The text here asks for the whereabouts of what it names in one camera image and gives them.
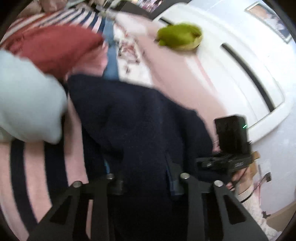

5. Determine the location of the navy planet sweater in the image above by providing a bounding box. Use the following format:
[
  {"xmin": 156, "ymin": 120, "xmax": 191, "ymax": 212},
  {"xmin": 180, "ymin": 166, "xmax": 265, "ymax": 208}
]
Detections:
[{"xmin": 68, "ymin": 74, "xmax": 213, "ymax": 240}]

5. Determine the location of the white knit sleeve forearm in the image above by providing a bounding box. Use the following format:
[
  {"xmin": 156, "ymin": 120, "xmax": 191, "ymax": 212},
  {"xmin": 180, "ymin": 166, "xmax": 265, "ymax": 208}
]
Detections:
[{"xmin": 237, "ymin": 184, "xmax": 281, "ymax": 240}]

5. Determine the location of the person's right hand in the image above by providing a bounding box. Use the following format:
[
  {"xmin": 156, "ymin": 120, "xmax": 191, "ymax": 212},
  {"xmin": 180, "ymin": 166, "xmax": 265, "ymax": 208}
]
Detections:
[{"xmin": 226, "ymin": 167, "xmax": 253, "ymax": 194}]

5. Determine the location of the striped bed blanket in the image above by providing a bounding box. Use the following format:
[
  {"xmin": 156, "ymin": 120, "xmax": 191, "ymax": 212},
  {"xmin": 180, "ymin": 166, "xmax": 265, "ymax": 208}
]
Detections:
[{"xmin": 1, "ymin": 102, "xmax": 90, "ymax": 240}]

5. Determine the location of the white bed headboard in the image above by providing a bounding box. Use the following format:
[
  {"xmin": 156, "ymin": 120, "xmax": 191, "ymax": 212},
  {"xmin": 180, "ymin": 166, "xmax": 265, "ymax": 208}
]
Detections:
[{"xmin": 155, "ymin": 1, "xmax": 293, "ymax": 142}]

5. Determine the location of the beige pillow near headboard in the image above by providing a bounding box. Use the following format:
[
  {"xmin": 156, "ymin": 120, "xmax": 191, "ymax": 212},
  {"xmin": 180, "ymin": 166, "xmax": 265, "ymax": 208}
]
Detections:
[{"xmin": 113, "ymin": 13, "xmax": 227, "ymax": 149}]

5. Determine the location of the green plush toy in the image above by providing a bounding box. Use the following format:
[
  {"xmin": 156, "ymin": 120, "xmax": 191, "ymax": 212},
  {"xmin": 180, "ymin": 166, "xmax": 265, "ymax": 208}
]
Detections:
[{"xmin": 155, "ymin": 23, "xmax": 203, "ymax": 51}]

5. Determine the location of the light blue garment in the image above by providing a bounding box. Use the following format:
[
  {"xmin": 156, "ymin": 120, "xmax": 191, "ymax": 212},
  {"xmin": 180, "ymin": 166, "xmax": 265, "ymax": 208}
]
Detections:
[{"xmin": 1, "ymin": 50, "xmax": 67, "ymax": 144}]

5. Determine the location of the red garment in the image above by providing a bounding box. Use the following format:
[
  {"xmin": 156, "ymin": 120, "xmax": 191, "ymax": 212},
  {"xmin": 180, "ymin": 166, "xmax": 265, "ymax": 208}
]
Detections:
[{"xmin": 4, "ymin": 25, "xmax": 108, "ymax": 80}]

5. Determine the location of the framed wall photo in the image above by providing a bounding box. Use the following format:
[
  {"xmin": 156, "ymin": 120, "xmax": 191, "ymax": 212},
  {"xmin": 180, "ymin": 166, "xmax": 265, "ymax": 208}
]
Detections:
[{"xmin": 245, "ymin": 1, "xmax": 292, "ymax": 44}]

